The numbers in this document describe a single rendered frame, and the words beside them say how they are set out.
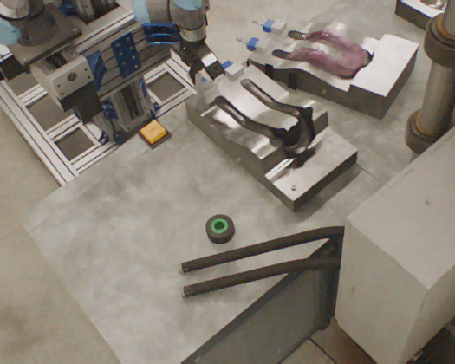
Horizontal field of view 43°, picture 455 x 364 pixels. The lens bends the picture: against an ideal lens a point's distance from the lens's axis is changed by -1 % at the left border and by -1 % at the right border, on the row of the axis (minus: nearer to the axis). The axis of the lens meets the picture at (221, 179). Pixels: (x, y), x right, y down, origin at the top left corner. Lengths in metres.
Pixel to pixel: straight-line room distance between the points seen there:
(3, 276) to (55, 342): 0.43
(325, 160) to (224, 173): 0.31
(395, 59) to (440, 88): 0.81
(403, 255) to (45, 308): 1.99
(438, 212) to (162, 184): 1.06
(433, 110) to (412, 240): 0.38
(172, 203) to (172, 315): 0.35
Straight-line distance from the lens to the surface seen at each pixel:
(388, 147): 1.83
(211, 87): 1.85
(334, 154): 1.72
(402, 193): 0.92
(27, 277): 2.74
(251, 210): 1.69
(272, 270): 1.51
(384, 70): 1.90
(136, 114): 2.60
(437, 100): 1.16
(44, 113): 3.01
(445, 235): 0.89
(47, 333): 2.58
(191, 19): 1.66
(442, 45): 1.05
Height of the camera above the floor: 2.22
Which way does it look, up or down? 54 degrees down
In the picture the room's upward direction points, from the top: 11 degrees counter-clockwise
